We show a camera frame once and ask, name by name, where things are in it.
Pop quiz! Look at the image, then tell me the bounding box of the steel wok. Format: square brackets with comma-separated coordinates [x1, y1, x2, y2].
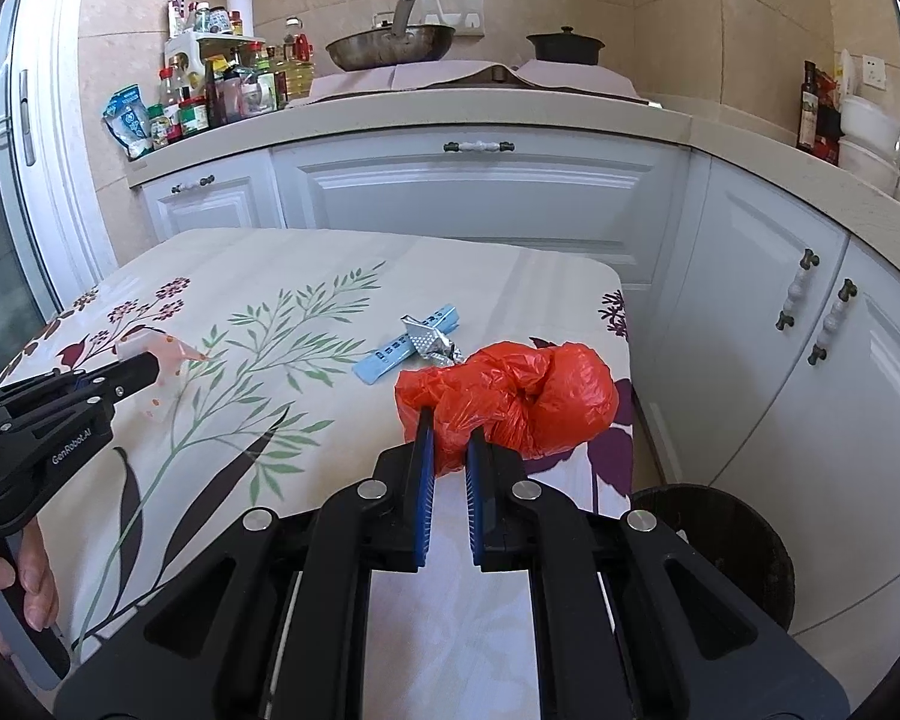
[325, 0, 457, 74]

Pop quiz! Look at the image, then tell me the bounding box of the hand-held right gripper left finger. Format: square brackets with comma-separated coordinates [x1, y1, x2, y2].
[54, 405, 440, 720]

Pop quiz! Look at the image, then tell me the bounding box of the double wall socket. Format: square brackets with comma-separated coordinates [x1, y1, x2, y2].
[420, 0, 487, 37]

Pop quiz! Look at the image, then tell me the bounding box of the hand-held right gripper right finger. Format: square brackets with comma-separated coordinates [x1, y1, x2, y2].
[463, 426, 850, 720]

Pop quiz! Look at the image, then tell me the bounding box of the silver foil wrapper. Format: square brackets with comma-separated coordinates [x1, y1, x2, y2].
[399, 315, 466, 368]

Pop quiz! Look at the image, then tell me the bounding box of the red packet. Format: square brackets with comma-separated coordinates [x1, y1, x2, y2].
[814, 67, 845, 166]

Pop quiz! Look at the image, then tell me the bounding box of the white tiered spice rack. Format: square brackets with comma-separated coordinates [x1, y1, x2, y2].
[163, 31, 265, 117]

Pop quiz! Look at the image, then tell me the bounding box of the person's left hand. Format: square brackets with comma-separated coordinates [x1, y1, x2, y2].
[0, 521, 59, 632]

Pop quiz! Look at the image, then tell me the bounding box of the black lidded pot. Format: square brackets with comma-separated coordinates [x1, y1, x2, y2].
[526, 26, 607, 66]

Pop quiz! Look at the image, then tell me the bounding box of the blue snack packet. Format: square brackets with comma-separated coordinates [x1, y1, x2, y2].
[103, 84, 155, 160]

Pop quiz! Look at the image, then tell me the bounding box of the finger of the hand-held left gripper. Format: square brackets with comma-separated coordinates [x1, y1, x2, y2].
[0, 369, 102, 407]
[0, 351, 161, 440]

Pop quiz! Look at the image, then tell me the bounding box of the orange plastic bag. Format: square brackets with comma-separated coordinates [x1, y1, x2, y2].
[394, 341, 620, 477]

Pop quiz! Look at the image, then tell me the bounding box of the white cabinet door handle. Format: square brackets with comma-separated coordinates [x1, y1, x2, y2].
[776, 249, 821, 331]
[808, 279, 857, 366]

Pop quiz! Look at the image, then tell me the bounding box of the white sliding door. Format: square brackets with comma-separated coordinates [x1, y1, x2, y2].
[0, 0, 121, 331]

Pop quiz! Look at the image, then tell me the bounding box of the clear orange-dotted plastic wrap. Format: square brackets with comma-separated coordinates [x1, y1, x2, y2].
[116, 326, 211, 421]

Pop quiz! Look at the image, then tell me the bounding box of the floral printed tablecloth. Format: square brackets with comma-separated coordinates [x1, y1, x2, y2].
[0, 227, 635, 720]

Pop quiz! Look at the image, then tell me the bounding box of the yellow cooking oil bottle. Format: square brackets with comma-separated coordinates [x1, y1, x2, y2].
[281, 15, 317, 102]

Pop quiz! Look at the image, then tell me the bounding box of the black round trash bin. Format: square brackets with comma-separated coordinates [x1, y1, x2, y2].
[630, 484, 796, 635]

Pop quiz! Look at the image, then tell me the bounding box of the white kitchen cabinet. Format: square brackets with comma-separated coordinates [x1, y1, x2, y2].
[127, 127, 900, 691]

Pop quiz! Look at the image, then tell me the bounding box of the stack of white containers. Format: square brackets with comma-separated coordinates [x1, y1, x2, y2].
[838, 94, 900, 192]

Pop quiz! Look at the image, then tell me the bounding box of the dark glass bottle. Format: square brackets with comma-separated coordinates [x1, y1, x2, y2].
[797, 60, 820, 151]

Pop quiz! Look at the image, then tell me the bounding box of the group of seasoning bottles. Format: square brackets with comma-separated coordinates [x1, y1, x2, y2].
[146, 0, 290, 149]

